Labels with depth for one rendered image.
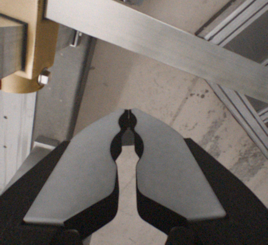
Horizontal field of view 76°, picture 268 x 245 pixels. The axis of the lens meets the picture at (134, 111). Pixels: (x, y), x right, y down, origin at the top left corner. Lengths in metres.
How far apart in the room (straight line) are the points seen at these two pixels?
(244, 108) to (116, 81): 0.73
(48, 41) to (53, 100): 0.21
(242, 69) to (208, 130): 1.19
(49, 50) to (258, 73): 0.20
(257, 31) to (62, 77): 0.84
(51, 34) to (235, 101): 0.94
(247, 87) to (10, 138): 0.56
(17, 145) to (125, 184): 1.19
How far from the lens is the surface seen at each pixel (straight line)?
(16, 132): 0.57
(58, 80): 0.35
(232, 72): 0.19
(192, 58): 0.17
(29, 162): 0.39
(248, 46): 0.97
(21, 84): 0.18
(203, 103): 1.23
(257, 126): 1.19
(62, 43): 0.25
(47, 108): 0.39
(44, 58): 0.19
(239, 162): 1.72
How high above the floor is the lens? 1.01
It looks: 61 degrees down
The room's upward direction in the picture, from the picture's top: 177 degrees clockwise
